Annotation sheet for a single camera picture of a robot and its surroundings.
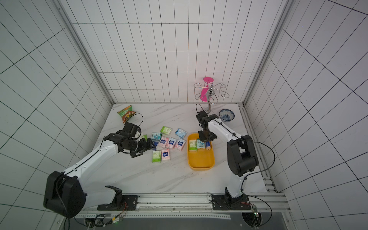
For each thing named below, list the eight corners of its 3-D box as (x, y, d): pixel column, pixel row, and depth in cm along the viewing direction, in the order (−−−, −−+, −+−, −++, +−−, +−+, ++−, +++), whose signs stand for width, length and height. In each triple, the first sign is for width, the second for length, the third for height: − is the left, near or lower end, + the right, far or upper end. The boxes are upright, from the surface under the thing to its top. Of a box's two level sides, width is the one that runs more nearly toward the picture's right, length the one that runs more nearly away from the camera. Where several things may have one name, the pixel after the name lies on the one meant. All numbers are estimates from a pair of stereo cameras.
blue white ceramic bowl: (219, 121, 108) (220, 118, 105) (217, 111, 115) (218, 108, 112) (234, 121, 108) (236, 118, 105) (231, 112, 115) (233, 108, 112)
